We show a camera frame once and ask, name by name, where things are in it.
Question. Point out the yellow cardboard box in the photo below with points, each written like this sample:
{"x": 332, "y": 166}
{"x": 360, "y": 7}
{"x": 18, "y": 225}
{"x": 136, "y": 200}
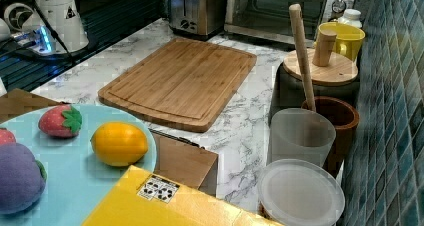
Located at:
{"x": 141, "y": 198}

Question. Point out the purple plush fruit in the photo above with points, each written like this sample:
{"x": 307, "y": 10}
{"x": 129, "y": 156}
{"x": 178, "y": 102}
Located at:
{"x": 21, "y": 179}

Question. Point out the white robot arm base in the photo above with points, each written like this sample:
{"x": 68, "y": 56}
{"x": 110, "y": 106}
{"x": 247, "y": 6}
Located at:
{"x": 53, "y": 27}

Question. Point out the stainless steel toaster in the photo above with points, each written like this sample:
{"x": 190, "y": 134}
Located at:
{"x": 201, "y": 18}

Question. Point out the red toy fruit at edge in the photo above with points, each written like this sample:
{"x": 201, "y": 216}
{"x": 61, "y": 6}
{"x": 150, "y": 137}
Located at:
{"x": 6, "y": 136}

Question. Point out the clear lidded plastic container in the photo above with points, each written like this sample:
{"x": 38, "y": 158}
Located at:
{"x": 298, "y": 193}

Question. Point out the yellow mug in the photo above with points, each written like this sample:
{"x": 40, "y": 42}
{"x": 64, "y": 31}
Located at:
{"x": 348, "y": 38}

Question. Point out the black pot with wooden lid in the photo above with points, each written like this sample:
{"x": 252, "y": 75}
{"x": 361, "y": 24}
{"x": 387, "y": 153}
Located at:
{"x": 332, "y": 75}

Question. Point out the brown wooden utensil holder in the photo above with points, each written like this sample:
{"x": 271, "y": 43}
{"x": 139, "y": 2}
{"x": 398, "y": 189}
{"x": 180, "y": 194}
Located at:
{"x": 345, "y": 119}

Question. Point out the silver toaster oven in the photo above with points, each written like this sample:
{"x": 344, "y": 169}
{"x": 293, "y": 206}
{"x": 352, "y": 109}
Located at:
{"x": 270, "y": 19}

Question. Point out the brown cardboard box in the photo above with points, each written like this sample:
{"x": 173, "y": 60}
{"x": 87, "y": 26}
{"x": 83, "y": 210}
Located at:
{"x": 178, "y": 159}

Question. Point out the light blue round plate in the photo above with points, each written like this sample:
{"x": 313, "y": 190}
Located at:
{"x": 76, "y": 180}

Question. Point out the red toy strawberry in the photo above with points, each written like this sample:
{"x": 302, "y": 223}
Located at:
{"x": 63, "y": 121}

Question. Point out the bamboo cutting board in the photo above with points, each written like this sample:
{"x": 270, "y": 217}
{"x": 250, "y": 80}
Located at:
{"x": 184, "y": 85}

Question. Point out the wooden utensil handle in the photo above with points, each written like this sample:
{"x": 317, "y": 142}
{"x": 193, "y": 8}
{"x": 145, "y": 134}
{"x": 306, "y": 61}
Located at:
{"x": 301, "y": 52}

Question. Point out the frosted plastic cup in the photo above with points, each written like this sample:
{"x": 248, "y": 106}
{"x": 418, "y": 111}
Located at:
{"x": 301, "y": 134}

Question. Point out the yellow toy lemon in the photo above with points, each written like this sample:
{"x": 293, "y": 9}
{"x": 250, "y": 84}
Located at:
{"x": 119, "y": 144}

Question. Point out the white plastic bottle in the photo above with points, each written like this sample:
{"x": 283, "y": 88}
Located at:
{"x": 351, "y": 17}

